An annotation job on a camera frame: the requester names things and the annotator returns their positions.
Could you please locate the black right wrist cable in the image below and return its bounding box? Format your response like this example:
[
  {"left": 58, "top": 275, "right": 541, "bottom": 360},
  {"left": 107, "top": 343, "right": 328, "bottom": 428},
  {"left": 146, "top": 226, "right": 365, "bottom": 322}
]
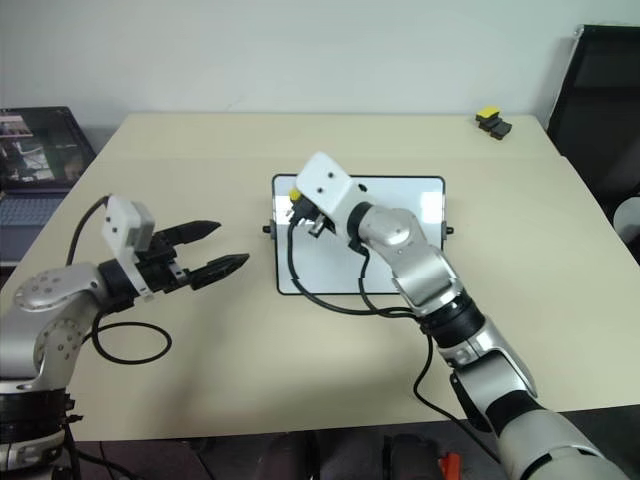
[
  {"left": 357, "top": 244, "right": 422, "bottom": 321},
  {"left": 286, "top": 218, "right": 502, "bottom": 464}
]

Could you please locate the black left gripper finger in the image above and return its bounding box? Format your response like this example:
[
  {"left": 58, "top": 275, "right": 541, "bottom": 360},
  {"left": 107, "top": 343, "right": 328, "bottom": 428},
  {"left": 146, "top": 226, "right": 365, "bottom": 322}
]
[
  {"left": 189, "top": 252, "right": 251, "bottom": 292},
  {"left": 157, "top": 218, "right": 223, "bottom": 247}
]

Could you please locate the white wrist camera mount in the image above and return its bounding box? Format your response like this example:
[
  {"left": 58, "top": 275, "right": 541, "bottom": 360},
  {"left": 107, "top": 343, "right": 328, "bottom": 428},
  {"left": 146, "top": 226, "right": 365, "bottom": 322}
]
[
  {"left": 294, "top": 151, "right": 372, "bottom": 236},
  {"left": 101, "top": 194, "right": 157, "bottom": 303}
]

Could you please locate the black framed small whiteboard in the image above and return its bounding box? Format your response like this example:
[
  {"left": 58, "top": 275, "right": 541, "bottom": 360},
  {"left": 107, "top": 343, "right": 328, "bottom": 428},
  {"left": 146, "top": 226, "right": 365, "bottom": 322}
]
[{"left": 262, "top": 173, "right": 457, "bottom": 297}]

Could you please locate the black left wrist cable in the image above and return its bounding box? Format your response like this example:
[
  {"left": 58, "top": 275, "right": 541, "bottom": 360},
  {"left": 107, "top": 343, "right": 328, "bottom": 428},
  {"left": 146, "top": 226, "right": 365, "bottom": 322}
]
[{"left": 66, "top": 194, "right": 173, "bottom": 363}]

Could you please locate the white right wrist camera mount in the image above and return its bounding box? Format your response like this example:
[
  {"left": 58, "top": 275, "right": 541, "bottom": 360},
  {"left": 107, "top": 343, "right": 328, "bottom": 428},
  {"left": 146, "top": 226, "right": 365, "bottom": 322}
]
[{"left": 294, "top": 151, "right": 372, "bottom": 236}]

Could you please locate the black left shoulder cable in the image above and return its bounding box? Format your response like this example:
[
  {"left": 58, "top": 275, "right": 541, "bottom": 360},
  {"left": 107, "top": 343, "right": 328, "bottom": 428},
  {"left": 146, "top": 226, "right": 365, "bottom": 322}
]
[{"left": 61, "top": 393, "right": 137, "bottom": 480}]

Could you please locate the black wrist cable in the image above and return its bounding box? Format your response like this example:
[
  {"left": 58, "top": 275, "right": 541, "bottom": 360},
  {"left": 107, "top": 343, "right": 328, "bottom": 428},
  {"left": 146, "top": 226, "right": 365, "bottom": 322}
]
[
  {"left": 66, "top": 194, "right": 173, "bottom": 363},
  {"left": 357, "top": 244, "right": 422, "bottom": 321},
  {"left": 286, "top": 218, "right": 502, "bottom": 464}
]

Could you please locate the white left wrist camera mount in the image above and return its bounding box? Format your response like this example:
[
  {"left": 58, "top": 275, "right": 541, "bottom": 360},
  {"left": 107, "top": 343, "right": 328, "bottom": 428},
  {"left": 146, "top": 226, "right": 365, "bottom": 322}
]
[{"left": 101, "top": 194, "right": 157, "bottom": 303}]

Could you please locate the open dark laptop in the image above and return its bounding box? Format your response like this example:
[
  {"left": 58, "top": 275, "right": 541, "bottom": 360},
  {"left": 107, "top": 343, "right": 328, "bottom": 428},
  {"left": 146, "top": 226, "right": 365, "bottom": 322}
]
[{"left": 0, "top": 105, "right": 98, "bottom": 265}]

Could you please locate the red orange tool handle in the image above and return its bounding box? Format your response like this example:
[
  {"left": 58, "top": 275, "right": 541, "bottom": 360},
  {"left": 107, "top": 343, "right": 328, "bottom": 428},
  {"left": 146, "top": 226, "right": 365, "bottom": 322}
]
[{"left": 438, "top": 438, "right": 461, "bottom": 480}]

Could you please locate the black mesh chair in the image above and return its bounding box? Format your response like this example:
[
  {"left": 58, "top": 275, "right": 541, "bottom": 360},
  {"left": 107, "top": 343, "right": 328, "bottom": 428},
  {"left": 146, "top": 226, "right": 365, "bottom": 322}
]
[{"left": 545, "top": 23, "right": 640, "bottom": 229}]

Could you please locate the white round object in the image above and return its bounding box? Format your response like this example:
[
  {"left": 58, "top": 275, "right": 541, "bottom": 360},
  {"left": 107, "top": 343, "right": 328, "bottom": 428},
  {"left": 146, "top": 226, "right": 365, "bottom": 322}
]
[{"left": 613, "top": 196, "right": 640, "bottom": 247}]

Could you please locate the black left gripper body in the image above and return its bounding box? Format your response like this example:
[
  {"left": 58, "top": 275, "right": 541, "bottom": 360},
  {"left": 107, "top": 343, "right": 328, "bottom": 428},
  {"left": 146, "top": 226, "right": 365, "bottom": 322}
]
[{"left": 134, "top": 231, "right": 194, "bottom": 297}]

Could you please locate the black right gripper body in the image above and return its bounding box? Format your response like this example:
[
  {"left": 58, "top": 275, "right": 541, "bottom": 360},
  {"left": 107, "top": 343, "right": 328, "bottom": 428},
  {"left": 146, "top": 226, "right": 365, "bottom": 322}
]
[{"left": 287, "top": 196, "right": 338, "bottom": 241}]

